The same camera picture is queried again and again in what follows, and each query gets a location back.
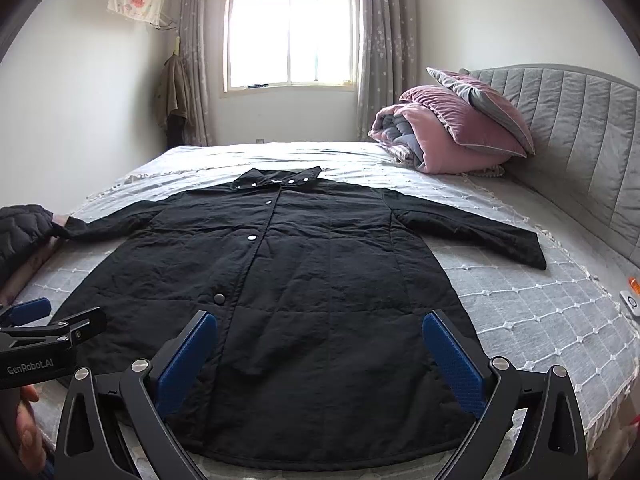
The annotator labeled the long black quilted coat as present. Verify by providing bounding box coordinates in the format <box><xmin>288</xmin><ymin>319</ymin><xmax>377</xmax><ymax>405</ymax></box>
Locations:
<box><xmin>58</xmin><ymin>168</ymin><xmax>547</xmax><ymax>471</ymax></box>

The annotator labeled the bright bedroom window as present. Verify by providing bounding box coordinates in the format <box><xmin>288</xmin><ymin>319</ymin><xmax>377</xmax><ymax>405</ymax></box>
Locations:
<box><xmin>224</xmin><ymin>0</ymin><xmax>357</xmax><ymax>93</ymax></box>

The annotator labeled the person's left hand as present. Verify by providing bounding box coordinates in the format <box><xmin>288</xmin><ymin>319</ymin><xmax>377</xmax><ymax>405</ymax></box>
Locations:
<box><xmin>16</xmin><ymin>385</ymin><xmax>47</xmax><ymax>474</ymax></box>

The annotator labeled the black puffer jacket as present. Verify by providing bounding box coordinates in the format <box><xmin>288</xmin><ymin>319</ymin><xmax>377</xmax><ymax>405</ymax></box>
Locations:
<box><xmin>0</xmin><ymin>205</ymin><xmax>58</xmax><ymax>286</ymax></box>

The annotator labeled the grey quilted bedspread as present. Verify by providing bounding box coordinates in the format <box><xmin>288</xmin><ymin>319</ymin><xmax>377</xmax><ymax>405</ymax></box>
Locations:
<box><xmin>21</xmin><ymin>142</ymin><xmax>639</xmax><ymax>479</ymax></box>

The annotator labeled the white remote device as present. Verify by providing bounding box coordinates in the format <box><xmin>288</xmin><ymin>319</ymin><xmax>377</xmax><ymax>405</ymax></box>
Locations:
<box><xmin>620</xmin><ymin>289</ymin><xmax>640</xmax><ymax>318</ymax></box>

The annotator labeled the orange small object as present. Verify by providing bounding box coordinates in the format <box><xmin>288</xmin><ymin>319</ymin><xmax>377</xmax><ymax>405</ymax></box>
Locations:
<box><xmin>628</xmin><ymin>278</ymin><xmax>640</xmax><ymax>296</ymax></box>

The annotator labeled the hanging brown jacket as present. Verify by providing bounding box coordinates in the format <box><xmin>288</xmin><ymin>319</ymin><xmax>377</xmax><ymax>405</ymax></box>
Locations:
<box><xmin>153</xmin><ymin>53</ymin><xmax>195</xmax><ymax>150</ymax></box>

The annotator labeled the grey padded headboard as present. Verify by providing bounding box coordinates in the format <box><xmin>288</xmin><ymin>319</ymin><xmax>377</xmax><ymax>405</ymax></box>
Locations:
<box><xmin>471</xmin><ymin>64</ymin><xmax>639</xmax><ymax>264</ymax></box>

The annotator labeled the pink velvet pillow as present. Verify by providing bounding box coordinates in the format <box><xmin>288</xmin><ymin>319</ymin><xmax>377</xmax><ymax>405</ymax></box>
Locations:
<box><xmin>399</xmin><ymin>84</ymin><xmax>526</xmax><ymax>158</ymax></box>

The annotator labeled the folded pink grey duvet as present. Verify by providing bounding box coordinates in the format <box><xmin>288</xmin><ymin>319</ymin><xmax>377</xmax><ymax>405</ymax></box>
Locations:
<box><xmin>369</xmin><ymin>103</ymin><xmax>511</xmax><ymax>174</ymax></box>

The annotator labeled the grey satin pillow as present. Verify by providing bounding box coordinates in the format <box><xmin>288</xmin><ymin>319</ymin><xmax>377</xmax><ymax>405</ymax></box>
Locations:
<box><xmin>425</xmin><ymin>67</ymin><xmax>536</xmax><ymax>156</ymax></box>

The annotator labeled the left grey curtain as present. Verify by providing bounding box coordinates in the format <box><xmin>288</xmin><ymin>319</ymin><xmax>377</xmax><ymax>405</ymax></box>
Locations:
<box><xmin>178</xmin><ymin>0</ymin><xmax>214</xmax><ymax>146</ymax></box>

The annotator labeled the grey curtain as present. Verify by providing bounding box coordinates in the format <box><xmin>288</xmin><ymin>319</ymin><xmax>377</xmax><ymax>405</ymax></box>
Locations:
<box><xmin>357</xmin><ymin>0</ymin><xmax>419</xmax><ymax>141</ymax></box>
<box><xmin>178</xmin><ymin>0</ymin><xmax>214</xmax><ymax>146</ymax></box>

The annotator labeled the right grey curtain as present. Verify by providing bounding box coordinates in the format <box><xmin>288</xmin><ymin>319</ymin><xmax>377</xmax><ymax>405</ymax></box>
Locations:
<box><xmin>357</xmin><ymin>0</ymin><xmax>419</xmax><ymax>141</ymax></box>

